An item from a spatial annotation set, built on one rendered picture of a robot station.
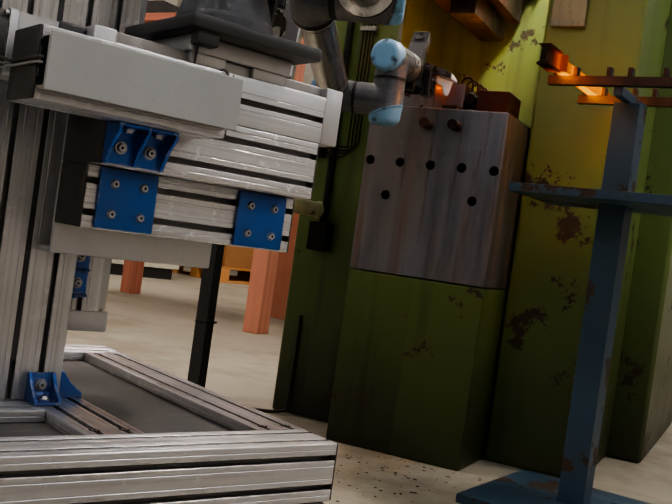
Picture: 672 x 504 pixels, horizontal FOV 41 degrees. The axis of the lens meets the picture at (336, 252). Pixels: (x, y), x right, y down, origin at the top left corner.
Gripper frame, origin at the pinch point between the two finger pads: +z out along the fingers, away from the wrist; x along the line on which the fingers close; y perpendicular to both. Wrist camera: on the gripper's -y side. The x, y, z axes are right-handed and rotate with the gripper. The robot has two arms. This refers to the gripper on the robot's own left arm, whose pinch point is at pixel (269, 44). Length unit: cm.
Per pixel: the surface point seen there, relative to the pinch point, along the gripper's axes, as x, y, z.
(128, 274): 114, 103, 360
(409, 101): -39.5, -6.5, 7.6
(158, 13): 97, 192, 204
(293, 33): -5.2, 9.7, 5.2
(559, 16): -76, 15, -9
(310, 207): -16.3, -27.0, 35.6
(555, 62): -67, -29, -39
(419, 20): -40, 32, 17
